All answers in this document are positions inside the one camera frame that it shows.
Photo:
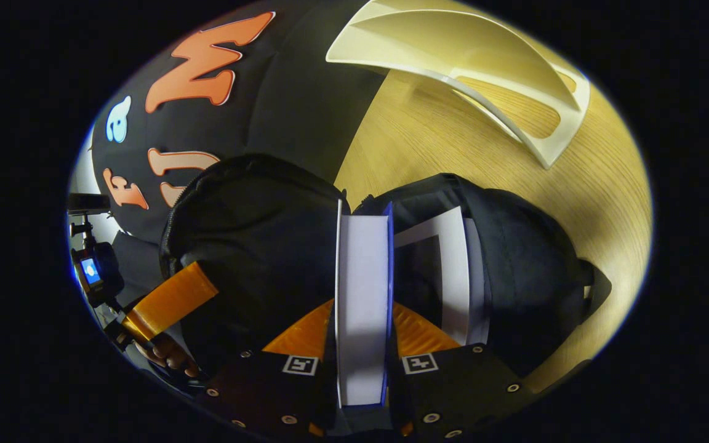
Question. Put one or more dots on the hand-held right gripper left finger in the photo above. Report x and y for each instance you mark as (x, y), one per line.
(268, 394)

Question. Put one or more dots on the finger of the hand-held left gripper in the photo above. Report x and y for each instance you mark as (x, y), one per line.
(170, 301)

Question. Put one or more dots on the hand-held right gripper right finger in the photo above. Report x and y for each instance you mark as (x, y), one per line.
(453, 394)

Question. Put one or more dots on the black schoolbag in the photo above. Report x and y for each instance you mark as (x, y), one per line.
(256, 234)

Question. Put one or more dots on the portrait cover book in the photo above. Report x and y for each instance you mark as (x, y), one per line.
(453, 277)

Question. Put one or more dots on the dark blue book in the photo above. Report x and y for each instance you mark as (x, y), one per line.
(364, 295)

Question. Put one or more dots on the white plastic bookshelf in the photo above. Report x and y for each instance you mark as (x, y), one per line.
(484, 55)

